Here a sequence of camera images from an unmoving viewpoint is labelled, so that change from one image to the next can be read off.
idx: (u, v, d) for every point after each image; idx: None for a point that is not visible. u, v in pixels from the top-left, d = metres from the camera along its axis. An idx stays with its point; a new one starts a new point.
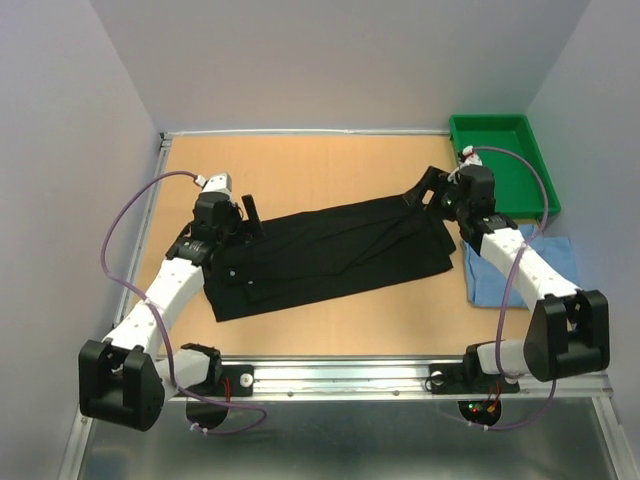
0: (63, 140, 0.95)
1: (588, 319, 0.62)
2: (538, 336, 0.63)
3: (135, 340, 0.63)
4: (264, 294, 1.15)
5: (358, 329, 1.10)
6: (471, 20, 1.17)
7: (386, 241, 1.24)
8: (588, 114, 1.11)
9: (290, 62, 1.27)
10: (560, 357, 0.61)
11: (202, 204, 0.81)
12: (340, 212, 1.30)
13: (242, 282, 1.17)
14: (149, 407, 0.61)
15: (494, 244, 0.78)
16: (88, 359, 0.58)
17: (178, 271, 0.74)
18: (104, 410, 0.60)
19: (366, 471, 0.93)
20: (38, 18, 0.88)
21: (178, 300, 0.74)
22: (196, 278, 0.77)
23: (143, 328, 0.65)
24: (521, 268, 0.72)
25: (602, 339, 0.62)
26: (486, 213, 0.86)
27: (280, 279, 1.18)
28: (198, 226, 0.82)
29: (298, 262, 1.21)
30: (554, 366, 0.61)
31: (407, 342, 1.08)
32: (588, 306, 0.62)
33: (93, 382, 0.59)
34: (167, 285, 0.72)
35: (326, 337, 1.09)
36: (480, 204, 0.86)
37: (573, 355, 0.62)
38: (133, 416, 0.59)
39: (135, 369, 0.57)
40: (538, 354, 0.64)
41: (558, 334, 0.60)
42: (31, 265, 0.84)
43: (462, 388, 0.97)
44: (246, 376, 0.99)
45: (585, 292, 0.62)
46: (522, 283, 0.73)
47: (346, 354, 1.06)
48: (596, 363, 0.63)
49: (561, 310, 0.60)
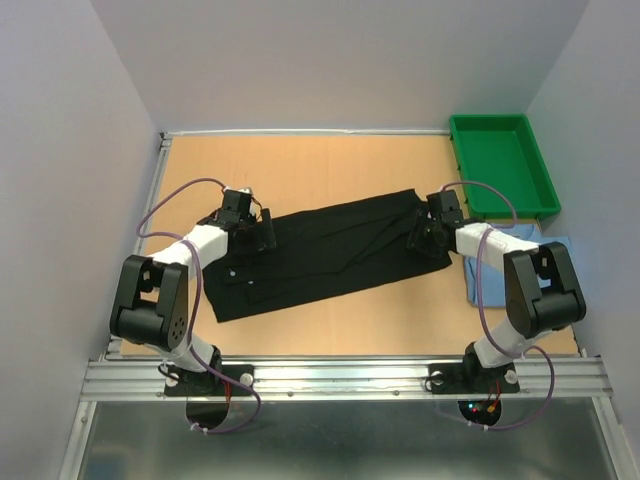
0: (63, 140, 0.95)
1: (556, 268, 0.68)
2: (515, 291, 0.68)
3: (174, 255, 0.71)
4: (265, 293, 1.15)
5: (358, 329, 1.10)
6: (472, 19, 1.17)
7: (387, 237, 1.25)
8: (588, 114, 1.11)
9: (290, 62, 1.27)
10: (538, 303, 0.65)
11: (230, 193, 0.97)
12: (339, 211, 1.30)
13: (244, 282, 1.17)
14: (175, 326, 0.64)
15: (467, 235, 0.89)
16: (132, 267, 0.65)
17: (210, 231, 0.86)
18: (133, 324, 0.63)
19: (366, 471, 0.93)
20: (38, 19, 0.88)
21: (207, 254, 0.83)
22: (222, 242, 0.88)
23: (181, 251, 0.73)
24: (490, 243, 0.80)
25: (572, 283, 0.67)
26: (458, 218, 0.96)
27: (279, 279, 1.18)
28: (224, 211, 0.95)
29: (298, 263, 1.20)
30: (534, 312, 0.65)
31: (408, 341, 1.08)
32: (552, 254, 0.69)
33: (132, 291, 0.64)
34: (199, 237, 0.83)
35: (326, 336, 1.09)
36: (448, 213, 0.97)
37: (549, 301, 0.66)
38: (159, 329, 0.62)
39: (175, 275, 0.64)
40: (518, 308, 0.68)
41: (527, 279, 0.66)
42: (31, 266, 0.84)
43: (462, 388, 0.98)
44: (247, 376, 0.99)
45: (547, 244, 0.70)
46: (494, 257, 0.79)
47: (338, 354, 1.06)
48: (573, 307, 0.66)
49: (526, 259, 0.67)
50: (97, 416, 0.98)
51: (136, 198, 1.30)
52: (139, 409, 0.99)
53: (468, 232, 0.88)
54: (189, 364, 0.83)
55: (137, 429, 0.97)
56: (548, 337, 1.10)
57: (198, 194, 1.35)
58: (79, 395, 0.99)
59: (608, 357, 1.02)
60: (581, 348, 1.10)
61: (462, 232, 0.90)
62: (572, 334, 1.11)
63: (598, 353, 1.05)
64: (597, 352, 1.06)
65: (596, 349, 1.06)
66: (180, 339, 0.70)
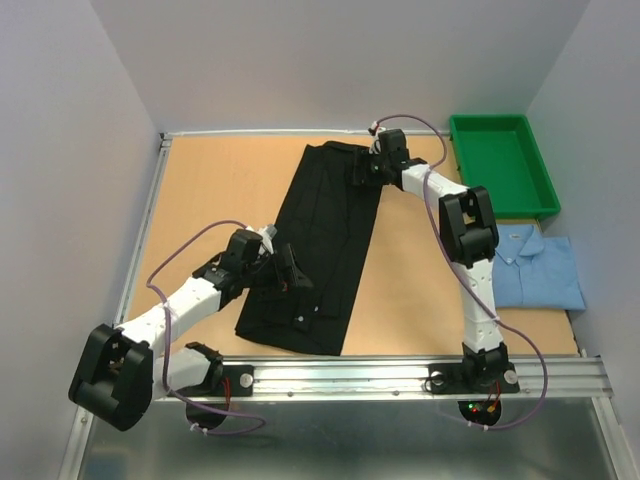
0: (63, 140, 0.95)
1: (478, 209, 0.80)
2: (446, 227, 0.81)
3: (143, 333, 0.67)
4: (334, 301, 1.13)
5: (437, 329, 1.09)
6: (471, 20, 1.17)
7: (344, 195, 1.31)
8: (588, 113, 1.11)
9: (290, 62, 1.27)
10: (462, 238, 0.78)
11: (238, 237, 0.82)
12: (298, 198, 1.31)
13: (311, 313, 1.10)
14: (133, 409, 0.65)
15: (410, 176, 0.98)
16: (97, 341, 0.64)
17: (199, 289, 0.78)
18: (92, 400, 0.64)
19: (366, 471, 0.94)
20: (37, 19, 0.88)
21: (190, 316, 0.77)
22: (213, 301, 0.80)
23: (153, 326, 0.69)
24: (430, 186, 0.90)
25: (490, 220, 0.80)
26: (403, 158, 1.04)
27: (335, 282, 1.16)
28: (228, 255, 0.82)
29: (314, 276, 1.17)
30: (458, 246, 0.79)
31: (412, 346, 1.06)
32: (476, 199, 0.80)
33: (92, 367, 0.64)
34: (183, 298, 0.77)
35: (408, 336, 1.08)
36: (396, 152, 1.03)
37: (471, 234, 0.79)
38: (113, 414, 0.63)
39: (135, 363, 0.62)
40: (448, 243, 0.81)
41: (455, 220, 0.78)
42: (31, 265, 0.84)
43: (462, 388, 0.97)
44: (247, 376, 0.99)
45: (474, 188, 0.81)
46: (432, 198, 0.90)
47: (433, 354, 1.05)
48: (489, 239, 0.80)
49: (456, 201, 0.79)
50: (96, 417, 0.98)
51: (136, 198, 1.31)
52: None
53: (412, 174, 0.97)
54: (186, 373, 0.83)
55: (137, 429, 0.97)
56: (548, 336, 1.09)
57: (194, 201, 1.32)
58: None
59: (607, 357, 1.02)
60: (581, 348, 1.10)
61: (407, 174, 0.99)
62: (572, 334, 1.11)
63: (598, 353, 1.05)
64: (597, 352, 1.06)
65: (596, 349, 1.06)
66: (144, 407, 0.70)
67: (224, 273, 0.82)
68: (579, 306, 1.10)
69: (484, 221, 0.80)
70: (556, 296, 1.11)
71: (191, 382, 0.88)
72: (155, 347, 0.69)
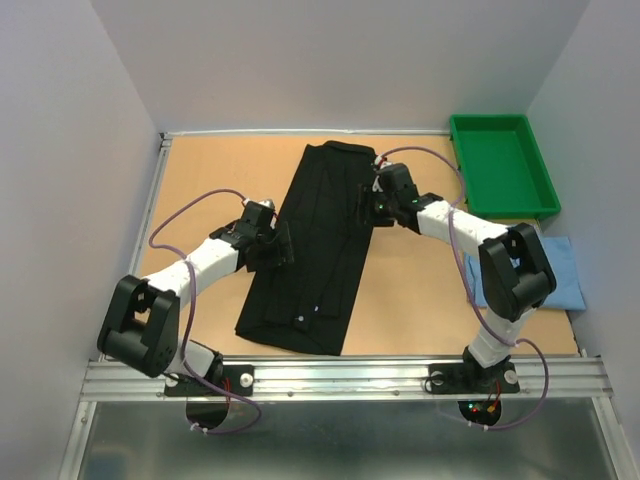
0: (63, 140, 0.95)
1: (527, 251, 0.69)
2: (493, 278, 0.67)
3: (169, 283, 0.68)
4: (334, 300, 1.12)
5: (437, 329, 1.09)
6: (471, 20, 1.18)
7: (345, 194, 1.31)
8: (589, 113, 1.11)
9: (290, 62, 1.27)
10: (517, 289, 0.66)
11: (252, 206, 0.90)
12: (298, 199, 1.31)
13: (311, 313, 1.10)
14: (160, 356, 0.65)
15: (429, 218, 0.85)
16: (123, 289, 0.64)
17: (217, 248, 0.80)
18: (120, 348, 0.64)
19: (365, 471, 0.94)
20: (38, 19, 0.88)
21: (210, 273, 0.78)
22: (230, 262, 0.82)
23: (178, 277, 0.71)
24: (457, 227, 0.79)
25: (542, 262, 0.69)
26: (413, 197, 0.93)
27: (335, 281, 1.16)
28: (244, 223, 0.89)
29: (315, 275, 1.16)
30: (514, 299, 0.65)
31: (412, 346, 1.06)
32: (523, 239, 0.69)
33: (121, 315, 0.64)
34: (204, 255, 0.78)
35: (407, 335, 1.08)
36: (404, 191, 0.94)
37: (526, 284, 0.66)
38: (143, 360, 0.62)
39: (163, 308, 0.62)
40: (499, 297, 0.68)
41: (506, 268, 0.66)
42: (31, 265, 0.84)
43: (462, 388, 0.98)
44: (246, 376, 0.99)
45: (516, 226, 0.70)
46: (463, 242, 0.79)
47: (433, 354, 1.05)
48: (546, 285, 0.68)
49: (501, 247, 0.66)
50: (96, 416, 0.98)
51: (136, 198, 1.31)
52: (139, 409, 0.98)
53: (431, 216, 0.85)
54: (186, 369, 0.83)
55: (137, 429, 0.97)
56: (548, 337, 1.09)
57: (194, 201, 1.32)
58: (79, 395, 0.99)
59: (608, 357, 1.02)
60: (582, 348, 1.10)
61: (424, 216, 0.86)
62: (572, 334, 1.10)
63: (599, 353, 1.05)
64: (597, 352, 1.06)
65: (596, 349, 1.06)
66: (168, 364, 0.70)
67: (239, 237, 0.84)
68: (579, 307, 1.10)
69: (537, 265, 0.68)
70: (555, 296, 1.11)
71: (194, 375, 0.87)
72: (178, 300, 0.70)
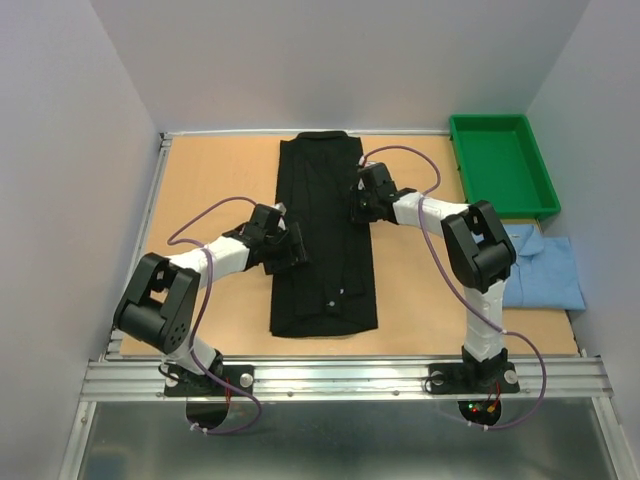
0: (64, 139, 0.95)
1: (486, 224, 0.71)
2: (455, 252, 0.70)
3: (189, 262, 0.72)
4: (355, 279, 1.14)
5: (453, 309, 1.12)
6: (471, 20, 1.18)
7: (337, 190, 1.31)
8: (588, 113, 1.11)
9: (290, 63, 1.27)
10: (477, 258, 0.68)
11: (260, 208, 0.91)
12: (291, 196, 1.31)
13: (338, 296, 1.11)
14: (175, 331, 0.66)
15: (404, 206, 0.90)
16: (147, 265, 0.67)
17: (232, 241, 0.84)
18: (137, 320, 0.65)
19: (365, 471, 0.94)
20: (38, 20, 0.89)
21: (223, 264, 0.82)
22: (240, 260, 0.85)
23: (197, 259, 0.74)
24: (425, 210, 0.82)
25: (502, 233, 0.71)
26: (392, 192, 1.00)
27: (351, 262, 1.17)
28: (251, 225, 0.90)
29: (328, 259, 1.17)
30: (476, 269, 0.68)
31: (431, 328, 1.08)
32: (481, 213, 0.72)
33: (141, 288, 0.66)
34: (219, 246, 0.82)
35: (413, 334, 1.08)
36: (383, 187, 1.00)
37: (486, 254, 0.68)
38: (158, 332, 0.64)
39: (185, 282, 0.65)
40: (462, 269, 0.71)
41: (465, 240, 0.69)
42: (31, 266, 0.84)
43: (462, 388, 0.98)
44: (246, 376, 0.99)
45: (475, 203, 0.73)
46: (431, 224, 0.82)
47: (433, 354, 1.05)
48: (507, 256, 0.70)
49: (461, 220, 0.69)
50: (96, 416, 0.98)
51: (136, 198, 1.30)
52: (138, 409, 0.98)
53: (405, 204, 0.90)
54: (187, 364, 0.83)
55: (137, 429, 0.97)
56: (548, 337, 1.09)
57: (193, 201, 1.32)
58: (79, 395, 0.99)
59: (608, 357, 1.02)
60: (582, 348, 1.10)
61: (400, 205, 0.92)
62: (572, 334, 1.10)
63: (598, 353, 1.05)
64: (597, 352, 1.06)
65: (596, 349, 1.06)
66: (177, 346, 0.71)
67: (248, 238, 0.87)
68: (579, 306, 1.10)
69: (496, 237, 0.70)
70: (555, 296, 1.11)
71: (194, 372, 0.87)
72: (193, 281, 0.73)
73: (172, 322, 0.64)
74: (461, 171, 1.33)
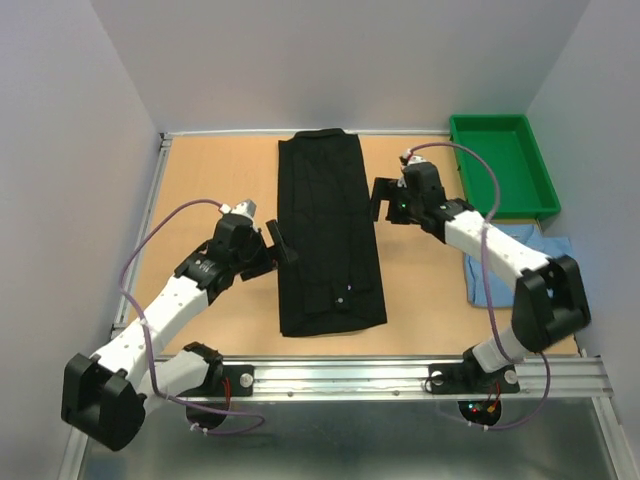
0: (63, 139, 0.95)
1: (567, 286, 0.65)
2: (526, 313, 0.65)
3: (120, 361, 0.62)
4: (363, 275, 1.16)
5: (458, 304, 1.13)
6: (471, 20, 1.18)
7: (337, 188, 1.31)
8: (589, 113, 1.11)
9: (290, 62, 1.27)
10: (551, 326, 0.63)
11: (223, 224, 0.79)
12: (291, 195, 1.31)
13: (346, 292, 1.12)
14: (125, 428, 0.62)
15: (458, 230, 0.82)
16: (74, 374, 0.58)
17: (180, 294, 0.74)
18: (82, 425, 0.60)
19: (366, 471, 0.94)
20: (37, 19, 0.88)
21: (171, 327, 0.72)
22: (199, 303, 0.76)
23: (133, 347, 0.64)
24: (490, 248, 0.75)
25: (581, 300, 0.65)
26: (441, 201, 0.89)
27: (357, 258, 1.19)
28: (215, 245, 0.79)
29: (333, 256, 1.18)
30: (545, 337, 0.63)
31: (438, 325, 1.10)
32: (564, 273, 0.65)
33: (75, 397, 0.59)
34: (164, 309, 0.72)
35: (413, 335, 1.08)
36: (431, 193, 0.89)
37: (560, 322, 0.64)
38: (107, 438, 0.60)
39: (115, 398, 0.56)
40: (527, 332, 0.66)
41: (543, 307, 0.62)
42: (30, 265, 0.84)
43: (462, 388, 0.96)
44: (246, 376, 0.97)
45: (559, 261, 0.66)
46: (494, 264, 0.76)
47: (433, 354, 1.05)
48: (580, 323, 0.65)
49: (543, 285, 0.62)
50: None
51: (136, 198, 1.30)
52: None
53: (461, 229, 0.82)
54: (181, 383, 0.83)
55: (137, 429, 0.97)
56: None
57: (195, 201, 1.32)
58: None
59: (608, 357, 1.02)
60: (582, 348, 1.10)
61: (453, 226, 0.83)
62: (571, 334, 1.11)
63: (598, 353, 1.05)
64: (597, 352, 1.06)
65: (596, 349, 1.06)
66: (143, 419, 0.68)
67: (212, 265, 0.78)
68: None
69: (574, 303, 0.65)
70: None
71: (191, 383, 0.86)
72: (136, 371, 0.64)
73: (109, 427, 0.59)
74: (462, 172, 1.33)
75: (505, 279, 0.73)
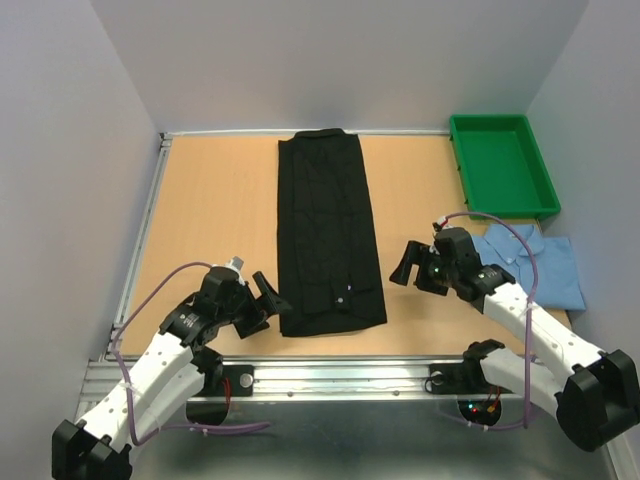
0: (63, 139, 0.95)
1: (620, 383, 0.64)
2: (578, 412, 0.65)
3: (104, 427, 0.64)
4: (363, 275, 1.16)
5: (458, 304, 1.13)
6: (471, 19, 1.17)
7: (337, 187, 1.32)
8: (589, 113, 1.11)
9: (291, 62, 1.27)
10: (602, 426, 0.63)
11: (210, 278, 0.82)
12: (291, 194, 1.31)
13: (346, 292, 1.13)
14: None
15: (500, 306, 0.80)
16: (60, 441, 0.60)
17: (164, 352, 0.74)
18: None
19: (366, 471, 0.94)
20: (37, 19, 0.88)
21: (158, 386, 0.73)
22: (184, 358, 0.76)
23: (117, 412, 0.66)
24: (536, 332, 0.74)
25: (635, 398, 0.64)
26: (477, 267, 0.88)
27: (357, 258, 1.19)
28: (201, 298, 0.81)
29: (332, 257, 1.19)
30: (596, 435, 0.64)
31: (438, 325, 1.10)
32: (619, 372, 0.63)
33: (62, 465, 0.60)
34: (149, 368, 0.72)
35: (414, 334, 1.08)
36: (466, 261, 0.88)
37: (612, 421, 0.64)
38: None
39: (101, 460, 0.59)
40: (577, 426, 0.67)
41: (597, 411, 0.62)
42: (30, 264, 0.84)
43: (462, 389, 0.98)
44: (247, 376, 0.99)
45: (613, 358, 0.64)
46: (539, 347, 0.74)
47: (433, 353, 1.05)
48: (633, 419, 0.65)
49: (599, 391, 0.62)
50: None
51: (136, 199, 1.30)
52: None
53: (501, 304, 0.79)
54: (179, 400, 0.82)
55: None
56: None
57: (195, 201, 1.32)
58: (79, 395, 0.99)
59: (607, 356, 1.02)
60: None
61: (495, 301, 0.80)
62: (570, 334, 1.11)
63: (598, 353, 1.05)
64: None
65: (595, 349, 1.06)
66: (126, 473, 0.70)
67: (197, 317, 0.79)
68: (579, 307, 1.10)
69: (628, 402, 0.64)
70: (556, 296, 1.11)
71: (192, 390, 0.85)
72: (121, 436, 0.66)
73: None
74: (461, 173, 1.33)
75: (551, 365, 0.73)
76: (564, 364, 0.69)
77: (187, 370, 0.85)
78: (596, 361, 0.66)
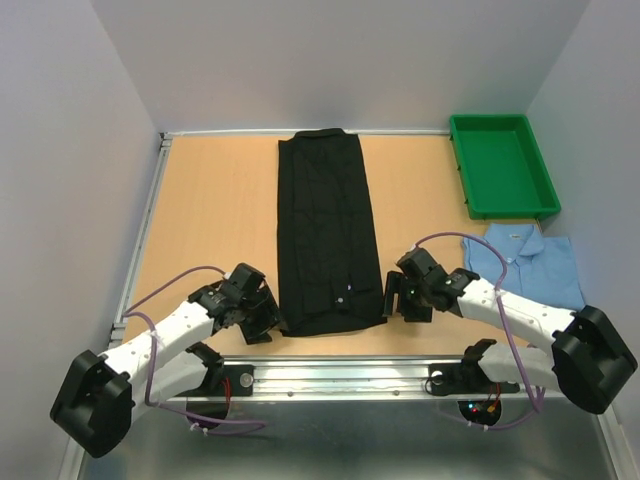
0: (63, 142, 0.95)
1: (600, 336, 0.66)
2: (573, 379, 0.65)
3: (124, 364, 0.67)
4: (363, 274, 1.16)
5: None
6: (471, 19, 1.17)
7: (337, 187, 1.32)
8: (589, 113, 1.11)
9: (291, 62, 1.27)
10: (601, 385, 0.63)
11: (242, 267, 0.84)
12: (291, 192, 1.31)
13: (347, 292, 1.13)
14: (109, 432, 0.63)
15: (473, 303, 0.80)
16: (79, 369, 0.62)
17: (190, 316, 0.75)
18: (69, 424, 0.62)
19: (366, 471, 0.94)
20: (37, 22, 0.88)
21: (179, 344, 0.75)
22: (206, 328, 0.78)
23: (137, 355, 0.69)
24: (511, 314, 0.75)
25: (620, 347, 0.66)
26: (443, 275, 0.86)
27: (357, 257, 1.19)
28: (229, 284, 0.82)
29: (332, 256, 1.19)
30: (600, 396, 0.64)
31: (438, 325, 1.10)
32: (593, 325, 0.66)
33: (72, 393, 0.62)
34: (174, 325, 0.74)
35: (413, 334, 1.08)
36: (431, 273, 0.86)
37: (608, 376, 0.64)
38: (91, 440, 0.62)
39: (114, 395, 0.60)
40: (579, 394, 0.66)
41: (588, 369, 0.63)
42: (30, 265, 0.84)
43: (462, 388, 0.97)
44: (246, 376, 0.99)
45: (583, 313, 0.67)
46: (517, 327, 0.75)
47: (433, 353, 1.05)
48: (628, 369, 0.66)
49: (581, 347, 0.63)
50: None
51: (136, 198, 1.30)
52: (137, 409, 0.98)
53: (475, 300, 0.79)
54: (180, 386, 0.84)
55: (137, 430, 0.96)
56: None
57: (195, 201, 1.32)
58: None
59: None
60: None
61: (467, 300, 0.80)
62: None
63: None
64: None
65: None
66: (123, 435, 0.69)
67: (223, 297, 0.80)
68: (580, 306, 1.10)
69: (616, 352, 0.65)
70: (556, 295, 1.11)
71: (188, 385, 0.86)
72: (137, 378, 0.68)
73: (98, 429, 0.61)
74: (461, 172, 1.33)
75: (535, 342, 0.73)
76: (546, 335, 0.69)
77: (192, 359, 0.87)
78: (572, 323, 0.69)
